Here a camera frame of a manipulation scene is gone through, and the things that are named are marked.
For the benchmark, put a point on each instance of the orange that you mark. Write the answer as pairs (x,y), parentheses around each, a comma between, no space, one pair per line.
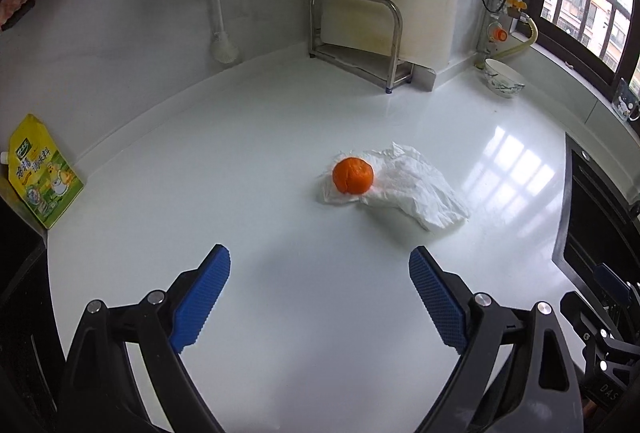
(352,175)

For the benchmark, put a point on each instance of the white floral bowl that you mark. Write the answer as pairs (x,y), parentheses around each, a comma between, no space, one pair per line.
(500,80)

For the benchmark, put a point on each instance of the steel cutting board rack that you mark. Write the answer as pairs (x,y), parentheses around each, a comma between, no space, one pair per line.
(350,55)

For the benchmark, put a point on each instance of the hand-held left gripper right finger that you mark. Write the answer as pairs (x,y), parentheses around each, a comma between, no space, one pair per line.
(440,303)

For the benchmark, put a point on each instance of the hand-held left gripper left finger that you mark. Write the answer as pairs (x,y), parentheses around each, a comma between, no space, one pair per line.
(200,298)

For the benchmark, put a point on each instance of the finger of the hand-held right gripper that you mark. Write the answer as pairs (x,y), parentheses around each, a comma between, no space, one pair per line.
(610,275)
(580,313)

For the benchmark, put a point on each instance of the white tissue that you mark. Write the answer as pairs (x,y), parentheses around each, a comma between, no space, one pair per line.
(420,193)

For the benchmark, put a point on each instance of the glass cup cartoon print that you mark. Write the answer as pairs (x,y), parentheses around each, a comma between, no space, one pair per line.
(627,105)

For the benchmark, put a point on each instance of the black built-in stove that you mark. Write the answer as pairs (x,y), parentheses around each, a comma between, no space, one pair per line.
(600,223)

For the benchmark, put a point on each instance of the yellow green refill pouch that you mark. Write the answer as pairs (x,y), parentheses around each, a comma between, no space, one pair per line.
(42,178)

